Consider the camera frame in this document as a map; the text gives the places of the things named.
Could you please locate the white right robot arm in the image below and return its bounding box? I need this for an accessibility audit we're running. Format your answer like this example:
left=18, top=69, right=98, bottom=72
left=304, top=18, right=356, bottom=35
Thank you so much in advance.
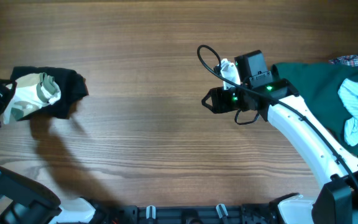
left=202, top=50, right=358, bottom=223

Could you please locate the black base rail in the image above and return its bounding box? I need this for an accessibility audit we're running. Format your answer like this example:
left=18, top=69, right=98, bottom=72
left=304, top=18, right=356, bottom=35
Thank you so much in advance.
left=102, top=203, right=284, bottom=224

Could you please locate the red plaid garment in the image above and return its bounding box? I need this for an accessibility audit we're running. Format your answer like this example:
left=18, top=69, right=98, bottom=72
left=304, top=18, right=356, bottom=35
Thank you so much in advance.
left=329, top=55, right=358, bottom=67

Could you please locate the white beige garment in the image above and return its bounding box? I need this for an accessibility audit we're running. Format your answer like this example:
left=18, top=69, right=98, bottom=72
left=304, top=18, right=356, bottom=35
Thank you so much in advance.
left=2, top=72, right=62, bottom=124

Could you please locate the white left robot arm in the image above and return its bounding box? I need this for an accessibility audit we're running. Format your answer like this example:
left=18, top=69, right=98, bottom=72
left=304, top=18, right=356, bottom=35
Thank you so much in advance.
left=0, top=79, right=96, bottom=224

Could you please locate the black folded garment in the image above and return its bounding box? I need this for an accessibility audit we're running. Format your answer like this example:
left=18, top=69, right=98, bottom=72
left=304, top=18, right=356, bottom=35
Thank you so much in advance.
left=11, top=67, right=88, bottom=121

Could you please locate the dark green garment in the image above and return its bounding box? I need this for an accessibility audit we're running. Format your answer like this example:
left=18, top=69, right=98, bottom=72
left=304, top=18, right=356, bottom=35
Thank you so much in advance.
left=272, top=63, right=358, bottom=157

